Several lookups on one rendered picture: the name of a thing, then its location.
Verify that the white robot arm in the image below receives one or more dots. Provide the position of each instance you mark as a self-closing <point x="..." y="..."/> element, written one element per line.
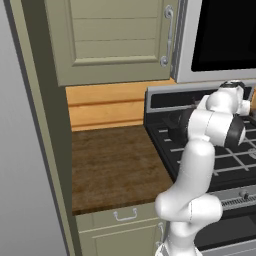
<point x="195" y="166"/>

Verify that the dark pot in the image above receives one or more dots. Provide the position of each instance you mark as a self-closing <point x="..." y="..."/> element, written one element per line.
<point x="176" y="125"/>

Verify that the black and silver stove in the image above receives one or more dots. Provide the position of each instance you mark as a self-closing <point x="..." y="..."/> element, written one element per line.
<point x="160" y="133"/>

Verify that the olive tall cabinet panel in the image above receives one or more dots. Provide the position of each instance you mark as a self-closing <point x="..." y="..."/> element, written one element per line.
<point x="43" y="133"/>

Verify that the olive drawer front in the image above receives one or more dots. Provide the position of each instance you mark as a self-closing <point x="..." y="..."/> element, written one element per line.
<point x="100" y="218"/>

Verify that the olive base cupboard door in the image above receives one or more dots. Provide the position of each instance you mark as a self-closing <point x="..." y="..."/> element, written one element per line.
<point x="120" y="241"/>

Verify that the silver microwave oven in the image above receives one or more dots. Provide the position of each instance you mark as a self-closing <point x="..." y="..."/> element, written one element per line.
<point x="220" y="36"/>

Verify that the dark stove knob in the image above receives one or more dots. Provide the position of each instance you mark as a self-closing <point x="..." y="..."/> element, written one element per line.
<point x="245" y="194"/>

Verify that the black oven door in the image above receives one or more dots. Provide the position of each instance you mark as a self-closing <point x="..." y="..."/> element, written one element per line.
<point x="233" y="230"/>

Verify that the olive wall cupboard door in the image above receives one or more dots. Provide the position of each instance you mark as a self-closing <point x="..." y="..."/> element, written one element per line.
<point x="113" y="33"/>

